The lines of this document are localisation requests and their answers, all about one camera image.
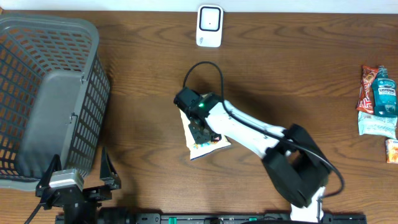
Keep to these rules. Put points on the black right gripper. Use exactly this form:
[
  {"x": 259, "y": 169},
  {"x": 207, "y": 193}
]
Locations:
[{"x": 197, "y": 137}]

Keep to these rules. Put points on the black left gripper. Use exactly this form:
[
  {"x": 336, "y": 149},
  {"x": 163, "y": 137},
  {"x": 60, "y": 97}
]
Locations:
[{"x": 107, "y": 183}]

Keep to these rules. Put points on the yellow snack bag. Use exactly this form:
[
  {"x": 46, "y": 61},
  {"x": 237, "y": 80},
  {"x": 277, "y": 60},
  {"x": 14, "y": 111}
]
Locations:
[{"x": 199, "y": 146}]

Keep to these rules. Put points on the red chocolate bar wrapper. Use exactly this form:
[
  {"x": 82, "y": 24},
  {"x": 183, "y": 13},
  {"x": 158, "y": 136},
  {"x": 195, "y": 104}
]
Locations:
[{"x": 365, "y": 103}]

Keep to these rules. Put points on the white teal wipes pack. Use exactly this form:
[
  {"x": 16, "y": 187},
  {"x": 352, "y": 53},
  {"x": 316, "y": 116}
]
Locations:
[{"x": 376, "y": 125}]

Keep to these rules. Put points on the teal mouthwash bottle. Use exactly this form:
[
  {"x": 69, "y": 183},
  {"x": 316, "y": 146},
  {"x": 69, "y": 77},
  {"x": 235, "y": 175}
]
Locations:
[{"x": 385, "y": 95}]

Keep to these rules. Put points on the orange tissue pack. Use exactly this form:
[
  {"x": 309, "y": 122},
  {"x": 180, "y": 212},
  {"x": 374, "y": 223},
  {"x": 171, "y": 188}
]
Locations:
[{"x": 392, "y": 151}]

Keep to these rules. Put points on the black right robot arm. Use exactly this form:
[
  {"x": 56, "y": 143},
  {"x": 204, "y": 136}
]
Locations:
[{"x": 297, "y": 168}]

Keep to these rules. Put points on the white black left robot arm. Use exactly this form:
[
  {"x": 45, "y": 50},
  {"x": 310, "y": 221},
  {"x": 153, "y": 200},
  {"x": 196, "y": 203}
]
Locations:
[{"x": 86, "y": 213}]

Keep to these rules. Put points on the white barcode scanner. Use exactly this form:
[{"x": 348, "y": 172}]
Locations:
[{"x": 209, "y": 26}]

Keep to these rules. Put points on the grey plastic basket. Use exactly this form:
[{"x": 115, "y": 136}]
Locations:
[{"x": 54, "y": 94}]

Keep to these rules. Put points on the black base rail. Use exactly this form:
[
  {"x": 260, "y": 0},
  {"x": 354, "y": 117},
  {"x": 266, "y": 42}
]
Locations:
[{"x": 271, "y": 218}]

